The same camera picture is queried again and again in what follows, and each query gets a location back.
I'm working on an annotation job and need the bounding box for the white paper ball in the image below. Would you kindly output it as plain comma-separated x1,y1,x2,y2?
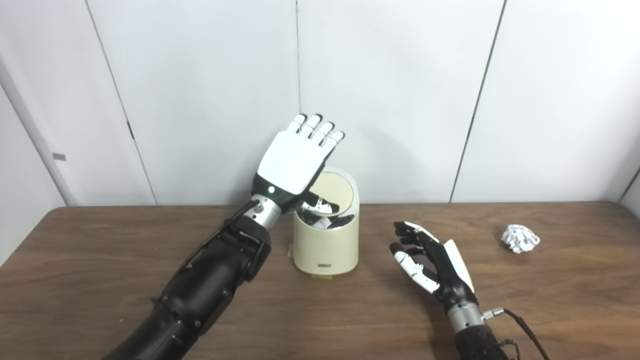
501,224,541,254

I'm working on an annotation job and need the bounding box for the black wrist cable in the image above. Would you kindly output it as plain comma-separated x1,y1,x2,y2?
175,200,262,281
482,308,551,360

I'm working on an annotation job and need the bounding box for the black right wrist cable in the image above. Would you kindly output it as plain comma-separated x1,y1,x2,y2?
482,308,551,360

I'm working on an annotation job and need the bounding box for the round cream bin lid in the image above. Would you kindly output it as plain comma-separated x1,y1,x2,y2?
311,172,355,215

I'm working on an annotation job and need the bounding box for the cream-colored bin body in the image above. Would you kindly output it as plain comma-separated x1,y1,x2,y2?
293,167,360,276

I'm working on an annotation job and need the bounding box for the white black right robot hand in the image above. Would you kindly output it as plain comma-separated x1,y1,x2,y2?
389,221,479,314

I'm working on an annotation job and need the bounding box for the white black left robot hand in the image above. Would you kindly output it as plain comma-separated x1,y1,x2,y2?
251,114,346,215

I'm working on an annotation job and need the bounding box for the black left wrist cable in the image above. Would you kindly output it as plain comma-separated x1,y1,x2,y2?
175,200,262,281

